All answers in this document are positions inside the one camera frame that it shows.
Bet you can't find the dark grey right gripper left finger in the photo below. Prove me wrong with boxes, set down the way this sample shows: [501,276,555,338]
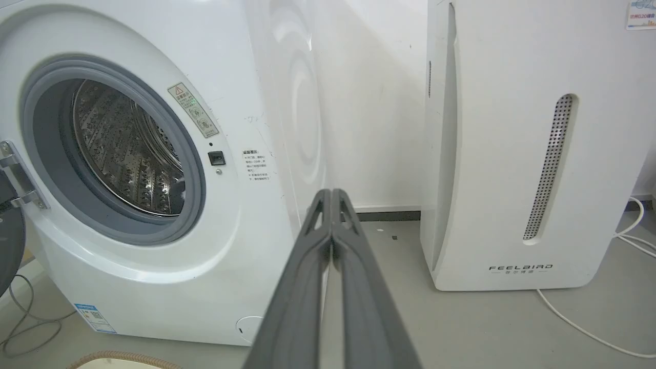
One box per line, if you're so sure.
[243,189,333,369]

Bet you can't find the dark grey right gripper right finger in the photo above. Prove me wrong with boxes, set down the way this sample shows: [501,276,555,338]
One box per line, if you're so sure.
[332,189,423,369]

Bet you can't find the white front-load washing machine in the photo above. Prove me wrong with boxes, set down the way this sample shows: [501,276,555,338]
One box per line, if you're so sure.
[0,0,329,346]

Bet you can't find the dark washing machine door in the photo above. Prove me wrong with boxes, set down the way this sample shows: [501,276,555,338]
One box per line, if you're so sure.
[0,169,26,298]

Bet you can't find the white Feelbird air purifier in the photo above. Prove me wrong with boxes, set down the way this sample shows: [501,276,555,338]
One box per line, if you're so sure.
[420,0,656,292]

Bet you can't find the white power cable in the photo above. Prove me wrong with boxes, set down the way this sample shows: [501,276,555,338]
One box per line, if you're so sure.
[536,197,656,358]

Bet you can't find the grey cable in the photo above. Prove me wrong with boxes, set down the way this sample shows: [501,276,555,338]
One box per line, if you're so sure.
[0,274,77,358]

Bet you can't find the blue and white wall sticker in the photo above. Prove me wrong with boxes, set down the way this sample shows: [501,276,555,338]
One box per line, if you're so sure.
[626,0,656,30]

